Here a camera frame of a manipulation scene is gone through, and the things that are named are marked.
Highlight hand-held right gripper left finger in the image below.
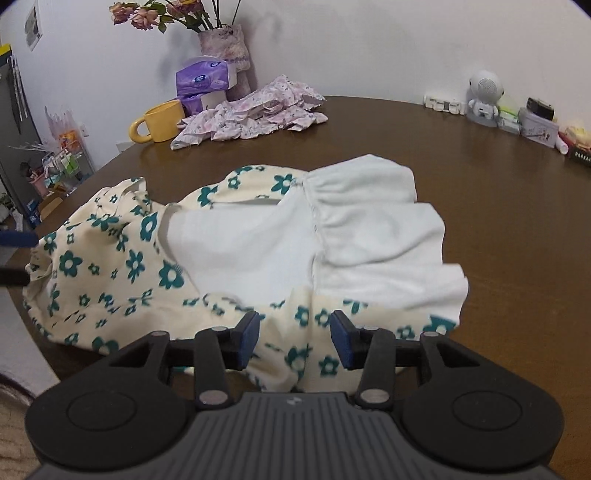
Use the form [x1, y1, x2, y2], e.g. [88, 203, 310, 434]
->
[108, 310, 260, 409]

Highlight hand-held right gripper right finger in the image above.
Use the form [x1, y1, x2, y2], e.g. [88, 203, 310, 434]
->
[331, 310, 485, 409]

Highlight cream green floral dress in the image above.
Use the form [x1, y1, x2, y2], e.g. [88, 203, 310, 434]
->
[22, 154, 469, 393]

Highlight grey metal cabinet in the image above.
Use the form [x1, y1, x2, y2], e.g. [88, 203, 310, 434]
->
[0, 44, 47, 222]

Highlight yellow mug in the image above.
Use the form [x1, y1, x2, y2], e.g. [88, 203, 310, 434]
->
[128, 99, 185, 145]

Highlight pink floral garment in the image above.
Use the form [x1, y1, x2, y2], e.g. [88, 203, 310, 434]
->
[170, 75, 329, 151]

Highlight purple tissue pack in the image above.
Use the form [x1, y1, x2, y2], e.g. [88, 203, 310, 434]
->
[175, 56, 238, 97]
[181, 90, 229, 116]

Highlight dried rose bouquet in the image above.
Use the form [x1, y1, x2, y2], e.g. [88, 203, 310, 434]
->
[108, 0, 241, 34]

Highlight green white small packs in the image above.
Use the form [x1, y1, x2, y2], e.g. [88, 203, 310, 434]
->
[496, 104, 522, 134]

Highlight pink fuzzy vase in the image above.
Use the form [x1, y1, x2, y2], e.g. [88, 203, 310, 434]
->
[198, 24, 252, 100]

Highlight grey tin box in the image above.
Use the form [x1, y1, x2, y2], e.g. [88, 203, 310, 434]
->
[518, 107, 559, 148]

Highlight white astronaut speaker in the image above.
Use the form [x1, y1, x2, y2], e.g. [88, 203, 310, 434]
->
[465, 70, 505, 126]

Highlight black charger adapter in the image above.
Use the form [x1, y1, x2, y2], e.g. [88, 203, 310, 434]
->
[526, 97, 556, 121]

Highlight wire rack with toiletries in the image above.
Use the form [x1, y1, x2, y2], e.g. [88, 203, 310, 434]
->
[7, 106, 95, 199]

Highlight wall picture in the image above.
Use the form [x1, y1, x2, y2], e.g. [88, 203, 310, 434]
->
[24, 4, 43, 51]

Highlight white cable clip holder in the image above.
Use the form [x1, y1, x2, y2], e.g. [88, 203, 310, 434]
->
[424, 92, 467, 115]

